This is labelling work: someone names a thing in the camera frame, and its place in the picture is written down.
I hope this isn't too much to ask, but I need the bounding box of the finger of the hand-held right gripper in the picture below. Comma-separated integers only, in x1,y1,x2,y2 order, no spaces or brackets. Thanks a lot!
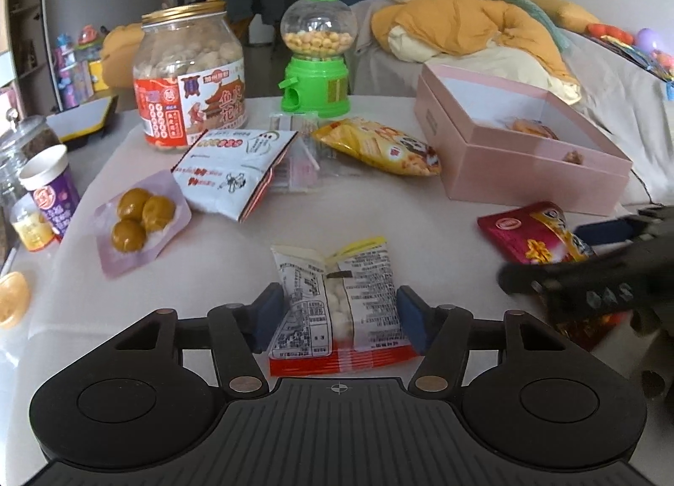
573,206,674,250
497,241,640,319

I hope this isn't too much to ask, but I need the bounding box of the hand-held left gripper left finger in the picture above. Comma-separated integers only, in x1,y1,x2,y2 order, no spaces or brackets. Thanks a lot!
112,282,288,396

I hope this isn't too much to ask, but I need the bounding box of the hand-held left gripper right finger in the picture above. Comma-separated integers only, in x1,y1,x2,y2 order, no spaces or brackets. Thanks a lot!
396,285,567,395

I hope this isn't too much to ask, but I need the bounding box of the red snack packet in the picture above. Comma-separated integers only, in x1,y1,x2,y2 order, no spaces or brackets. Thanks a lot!
477,200,633,352

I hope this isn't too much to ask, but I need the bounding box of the small white puffed snack packet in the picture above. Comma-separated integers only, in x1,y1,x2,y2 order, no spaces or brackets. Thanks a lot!
268,236,419,377

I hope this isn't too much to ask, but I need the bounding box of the pink cardboard box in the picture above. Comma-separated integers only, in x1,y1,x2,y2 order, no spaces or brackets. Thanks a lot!
413,62,634,217

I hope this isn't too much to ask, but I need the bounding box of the large white red-edged snack packet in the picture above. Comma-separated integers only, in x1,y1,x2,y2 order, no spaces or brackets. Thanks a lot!
171,128,300,224

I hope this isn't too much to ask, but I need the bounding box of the clear plastic candy packet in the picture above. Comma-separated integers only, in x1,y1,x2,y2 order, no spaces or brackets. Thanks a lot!
268,115,338,195

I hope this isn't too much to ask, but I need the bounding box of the pink packet of yellow chestnuts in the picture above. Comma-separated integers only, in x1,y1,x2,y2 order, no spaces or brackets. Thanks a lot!
94,170,191,280

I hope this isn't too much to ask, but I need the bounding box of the yellow snack packet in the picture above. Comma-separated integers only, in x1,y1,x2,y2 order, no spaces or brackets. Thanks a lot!
310,117,442,177

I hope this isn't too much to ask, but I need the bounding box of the white tablecloth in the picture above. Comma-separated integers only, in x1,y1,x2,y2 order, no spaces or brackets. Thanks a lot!
32,95,651,392

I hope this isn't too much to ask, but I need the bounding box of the orange snack packet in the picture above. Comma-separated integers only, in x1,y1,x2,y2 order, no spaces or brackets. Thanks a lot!
500,116,559,142

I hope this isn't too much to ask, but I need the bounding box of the grey covered sofa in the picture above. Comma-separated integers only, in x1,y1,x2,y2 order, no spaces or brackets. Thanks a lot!
350,0,674,213

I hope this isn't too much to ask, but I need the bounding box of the purple ball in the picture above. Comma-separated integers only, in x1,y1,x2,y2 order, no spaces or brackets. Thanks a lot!
636,27,667,52

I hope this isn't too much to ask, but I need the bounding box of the orange toy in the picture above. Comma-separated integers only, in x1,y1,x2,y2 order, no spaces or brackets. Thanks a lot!
587,23,635,45

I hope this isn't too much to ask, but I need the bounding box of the green candy dispenser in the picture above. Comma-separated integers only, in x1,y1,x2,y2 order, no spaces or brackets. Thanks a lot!
280,0,359,115

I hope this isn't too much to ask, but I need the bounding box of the small yellow-labelled jar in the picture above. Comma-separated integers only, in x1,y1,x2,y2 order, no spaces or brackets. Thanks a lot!
11,194,56,252

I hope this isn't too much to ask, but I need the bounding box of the purple paper cup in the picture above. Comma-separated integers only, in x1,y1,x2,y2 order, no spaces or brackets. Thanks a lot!
19,144,81,239

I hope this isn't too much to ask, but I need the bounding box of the yellow and cream quilt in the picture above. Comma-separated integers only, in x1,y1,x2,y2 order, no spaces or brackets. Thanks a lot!
371,0,583,105

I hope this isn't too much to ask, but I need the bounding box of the orange plastic lid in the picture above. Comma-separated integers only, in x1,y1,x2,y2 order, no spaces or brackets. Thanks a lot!
0,271,31,330

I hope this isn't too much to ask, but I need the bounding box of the plastic peanut jar gold lid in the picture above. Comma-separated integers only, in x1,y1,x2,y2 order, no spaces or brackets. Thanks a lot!
133,0,248,152

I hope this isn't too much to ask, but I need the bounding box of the black and yellow board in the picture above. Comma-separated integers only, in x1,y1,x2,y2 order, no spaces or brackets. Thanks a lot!
46,93,119,142

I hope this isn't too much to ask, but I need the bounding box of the glass jar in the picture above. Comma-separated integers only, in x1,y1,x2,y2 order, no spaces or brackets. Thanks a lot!
0,115,61,208

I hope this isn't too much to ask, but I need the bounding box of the yellow cushion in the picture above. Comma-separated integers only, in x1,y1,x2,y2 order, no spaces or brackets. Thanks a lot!
100,23,145,89

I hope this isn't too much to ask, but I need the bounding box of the pile of colourful toys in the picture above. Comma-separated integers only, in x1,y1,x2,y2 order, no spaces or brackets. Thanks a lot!
51,25,106,110

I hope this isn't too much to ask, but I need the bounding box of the wooden shelf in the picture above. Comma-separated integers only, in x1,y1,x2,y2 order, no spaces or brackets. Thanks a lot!
0,0,53,89

